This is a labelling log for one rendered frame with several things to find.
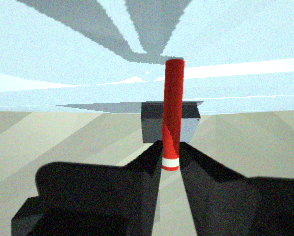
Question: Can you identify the red peg with white band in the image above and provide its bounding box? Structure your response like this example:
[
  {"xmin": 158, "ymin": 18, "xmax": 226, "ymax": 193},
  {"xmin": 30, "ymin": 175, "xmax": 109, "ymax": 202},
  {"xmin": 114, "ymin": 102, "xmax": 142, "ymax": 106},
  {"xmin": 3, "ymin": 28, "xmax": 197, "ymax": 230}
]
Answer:
[{"xmin": 162, "ymin": 59, "xmax": 185, "ymax": 171}]

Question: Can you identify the grey square panel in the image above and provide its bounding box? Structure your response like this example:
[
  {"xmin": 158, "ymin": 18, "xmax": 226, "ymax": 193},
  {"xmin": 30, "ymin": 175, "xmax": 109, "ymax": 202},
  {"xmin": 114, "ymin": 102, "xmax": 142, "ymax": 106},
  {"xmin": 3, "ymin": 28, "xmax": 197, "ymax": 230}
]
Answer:
[{"xmin": 141, "ymin": 102, "xmax": 201, "ymax": 143}]

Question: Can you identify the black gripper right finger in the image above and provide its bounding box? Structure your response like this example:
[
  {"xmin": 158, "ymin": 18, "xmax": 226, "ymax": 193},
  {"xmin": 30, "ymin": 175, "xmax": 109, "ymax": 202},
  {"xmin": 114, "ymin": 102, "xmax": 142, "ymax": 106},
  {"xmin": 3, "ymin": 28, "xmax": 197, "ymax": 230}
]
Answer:
[{"xmin": 179, "ymin": 142, "xmax": 294, "ymax": 236}]

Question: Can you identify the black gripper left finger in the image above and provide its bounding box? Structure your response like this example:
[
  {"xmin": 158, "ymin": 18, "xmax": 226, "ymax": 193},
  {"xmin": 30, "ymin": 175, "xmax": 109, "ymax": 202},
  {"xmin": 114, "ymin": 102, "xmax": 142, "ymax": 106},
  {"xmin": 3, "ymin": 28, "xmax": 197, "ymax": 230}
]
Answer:
[{"xmin": 35, "ymin": 140, "xmax": 163, "ymax": 236}]

